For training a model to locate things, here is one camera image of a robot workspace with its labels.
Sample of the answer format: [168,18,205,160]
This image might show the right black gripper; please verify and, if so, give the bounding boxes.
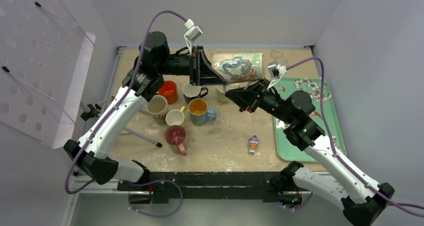
[225,77,294,125]

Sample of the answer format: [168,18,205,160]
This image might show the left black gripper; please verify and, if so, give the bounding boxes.
[156,46,227,86]

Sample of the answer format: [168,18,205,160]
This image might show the light green faceted mug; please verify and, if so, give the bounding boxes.
[215,83,240,103]

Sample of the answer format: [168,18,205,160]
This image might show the dark green mug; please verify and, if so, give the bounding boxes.
[182,83,209,104]

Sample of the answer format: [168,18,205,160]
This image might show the blue glass mug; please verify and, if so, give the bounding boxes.
[188,98,217,126]

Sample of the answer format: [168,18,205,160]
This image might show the orange mug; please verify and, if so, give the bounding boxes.
[157,80,179,104]

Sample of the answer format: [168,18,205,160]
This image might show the yellow mug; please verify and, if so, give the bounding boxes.
[165,106,187,127]

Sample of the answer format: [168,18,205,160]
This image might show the tall coral pattern mug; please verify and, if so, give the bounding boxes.
[139,95,170,125]

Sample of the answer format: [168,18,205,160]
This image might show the pink mug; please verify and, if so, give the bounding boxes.
[164,125,188,156]

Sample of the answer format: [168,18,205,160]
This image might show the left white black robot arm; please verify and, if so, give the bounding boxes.
[64,31,227,190]

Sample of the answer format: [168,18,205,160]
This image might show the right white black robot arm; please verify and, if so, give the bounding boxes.
[225,79,395,225]

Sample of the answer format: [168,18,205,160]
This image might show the ice cream toy figure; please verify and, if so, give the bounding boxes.
[248,135,259,153]

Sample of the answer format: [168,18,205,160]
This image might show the green floral tray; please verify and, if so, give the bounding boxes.
[273,77,347,163]

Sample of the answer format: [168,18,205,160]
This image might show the tripod stand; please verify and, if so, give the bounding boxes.
[79,96,163,148]

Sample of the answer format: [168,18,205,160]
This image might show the white perforated light panel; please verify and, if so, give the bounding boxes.
[0,0,96,148]

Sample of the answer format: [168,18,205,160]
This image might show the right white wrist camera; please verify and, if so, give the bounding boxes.
[267,61,287,90]

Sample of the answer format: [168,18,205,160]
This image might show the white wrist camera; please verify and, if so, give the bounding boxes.
[267,61,287,90]
[184,19,203,55]

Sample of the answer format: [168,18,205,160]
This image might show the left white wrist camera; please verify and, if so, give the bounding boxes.
[184,19,203,55]

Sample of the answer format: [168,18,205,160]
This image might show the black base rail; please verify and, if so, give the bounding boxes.
[116,171,314,205]

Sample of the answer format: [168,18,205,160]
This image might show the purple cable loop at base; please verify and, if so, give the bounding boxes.
[127,179,184,218]

